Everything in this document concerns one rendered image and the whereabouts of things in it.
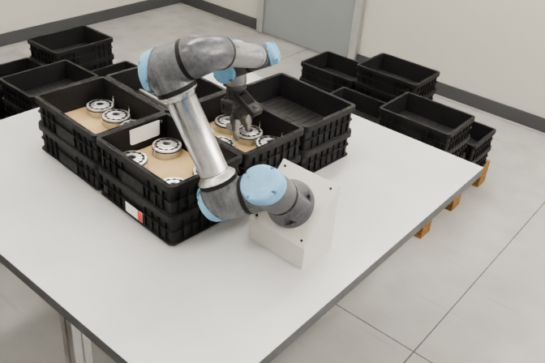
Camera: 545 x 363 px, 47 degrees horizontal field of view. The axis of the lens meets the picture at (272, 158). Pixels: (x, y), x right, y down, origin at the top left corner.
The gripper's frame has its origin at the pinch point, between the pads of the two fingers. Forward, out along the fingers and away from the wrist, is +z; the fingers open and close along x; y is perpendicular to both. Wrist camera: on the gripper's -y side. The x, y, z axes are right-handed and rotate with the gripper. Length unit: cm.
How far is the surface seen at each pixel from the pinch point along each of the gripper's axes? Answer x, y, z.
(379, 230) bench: -10, -55, 20
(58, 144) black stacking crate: 48, 46, 1
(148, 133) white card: 28.2, 17.7, -5.8
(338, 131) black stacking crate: -33.2, -17.8, 4.5
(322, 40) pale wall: -258, 184, 72
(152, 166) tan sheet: 35.6, 6.1, -0.1
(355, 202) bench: -16.8, -39.7, 19.3
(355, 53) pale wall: -260, 149, 76
